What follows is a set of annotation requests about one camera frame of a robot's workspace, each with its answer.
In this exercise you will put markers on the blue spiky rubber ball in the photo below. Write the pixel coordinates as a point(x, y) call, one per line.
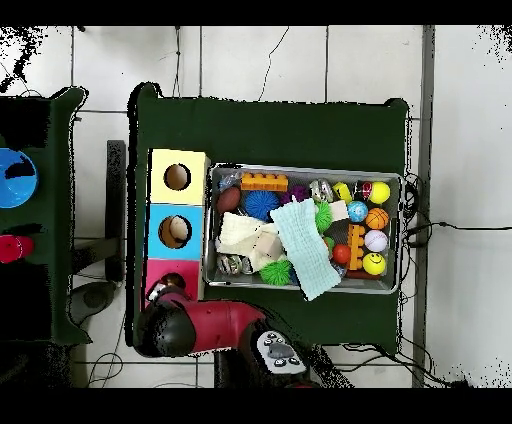
point(260, 204)

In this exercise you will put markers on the orange basketball toy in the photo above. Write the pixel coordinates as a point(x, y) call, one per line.
point(377, 218)

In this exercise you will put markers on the green spiky toy with eyes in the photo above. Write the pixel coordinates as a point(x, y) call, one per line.
point(323, 216)

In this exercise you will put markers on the cream cloth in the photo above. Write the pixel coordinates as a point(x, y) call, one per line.
point(240, 236)

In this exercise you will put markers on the blue bowl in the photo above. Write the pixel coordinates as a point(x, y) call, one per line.
point(16, 194)

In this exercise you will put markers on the mint green cloth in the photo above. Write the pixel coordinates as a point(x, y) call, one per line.
point(306, 248)

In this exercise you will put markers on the globe print ball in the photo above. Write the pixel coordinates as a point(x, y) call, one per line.
point(357, 211)

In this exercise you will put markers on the dark green tablecloth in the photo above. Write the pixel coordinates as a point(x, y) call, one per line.
point(60, 300)
point(260, 132)

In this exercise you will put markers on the white baseball toy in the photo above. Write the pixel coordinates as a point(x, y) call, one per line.
point(376, 240)

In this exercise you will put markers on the wooden three-hole box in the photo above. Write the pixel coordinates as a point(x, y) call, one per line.
point(160, 248)

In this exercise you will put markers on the silver mesh bin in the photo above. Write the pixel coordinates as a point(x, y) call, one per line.
point(360, 286)

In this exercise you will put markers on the small orange building brick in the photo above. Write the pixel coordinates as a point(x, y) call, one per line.
point(355, 246)

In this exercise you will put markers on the yellow smiley ball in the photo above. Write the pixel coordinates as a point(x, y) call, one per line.
point(374, 264)

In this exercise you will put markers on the red cup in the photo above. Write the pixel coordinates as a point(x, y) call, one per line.
point(14, 248)

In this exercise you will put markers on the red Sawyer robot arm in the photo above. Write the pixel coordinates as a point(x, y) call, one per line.
point(224, 324)

